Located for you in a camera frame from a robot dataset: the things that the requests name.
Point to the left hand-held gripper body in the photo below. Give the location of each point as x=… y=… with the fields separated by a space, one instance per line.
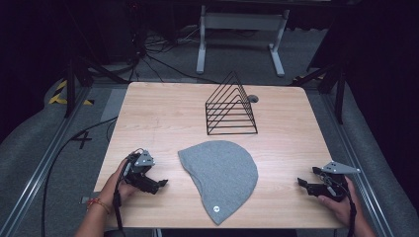
x=140 y=177

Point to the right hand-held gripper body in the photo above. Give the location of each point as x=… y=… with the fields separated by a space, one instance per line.
x=332 y=189

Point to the grey knit beanie hat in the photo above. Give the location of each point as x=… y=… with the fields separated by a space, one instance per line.
x=220 y=177

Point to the person's right hand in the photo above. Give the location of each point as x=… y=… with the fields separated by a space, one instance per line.
x=346 y=209

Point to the person's left hand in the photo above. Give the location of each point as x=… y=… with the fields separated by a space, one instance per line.
x=113 y=189

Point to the black tripod stand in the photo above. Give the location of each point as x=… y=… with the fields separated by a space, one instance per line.
x=70 y=85
x=339 y=95

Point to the grey round table grommet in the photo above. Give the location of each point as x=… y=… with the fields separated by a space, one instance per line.
x=253 y=98

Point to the yellow and black floor tape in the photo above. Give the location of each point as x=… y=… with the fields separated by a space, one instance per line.
x=57 y=98

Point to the aluminium floor rail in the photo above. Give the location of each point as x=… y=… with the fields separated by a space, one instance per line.
x=355 y=164
x=39 y=169

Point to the grey metal table frame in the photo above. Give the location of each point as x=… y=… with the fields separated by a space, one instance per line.
x=242 y=21

